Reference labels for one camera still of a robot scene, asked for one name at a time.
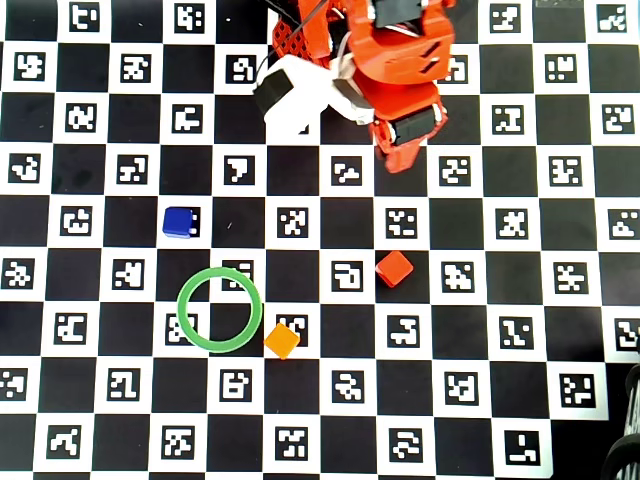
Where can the orange cube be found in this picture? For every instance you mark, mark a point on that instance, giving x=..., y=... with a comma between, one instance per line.
x=281, y=339

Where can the black white marker mat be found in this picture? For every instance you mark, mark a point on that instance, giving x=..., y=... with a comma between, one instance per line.
x=295, y=390

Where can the red gripper finger with black pad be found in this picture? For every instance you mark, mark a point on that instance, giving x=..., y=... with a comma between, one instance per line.
x=402, y=157

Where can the red robot arm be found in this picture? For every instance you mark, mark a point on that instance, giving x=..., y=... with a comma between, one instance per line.
x=400, y=55

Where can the red cube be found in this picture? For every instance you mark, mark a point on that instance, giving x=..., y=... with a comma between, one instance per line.
x=395, y=267

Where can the black flexible tripod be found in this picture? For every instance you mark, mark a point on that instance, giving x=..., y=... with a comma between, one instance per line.
x=622, y=460

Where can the blue cube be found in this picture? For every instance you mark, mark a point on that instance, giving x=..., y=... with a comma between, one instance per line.
x=176, y=221

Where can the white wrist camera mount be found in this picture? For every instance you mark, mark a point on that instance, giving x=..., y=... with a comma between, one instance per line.
x=300, y=95

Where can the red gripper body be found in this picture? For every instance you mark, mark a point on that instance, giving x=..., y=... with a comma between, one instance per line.
x=413, y=124

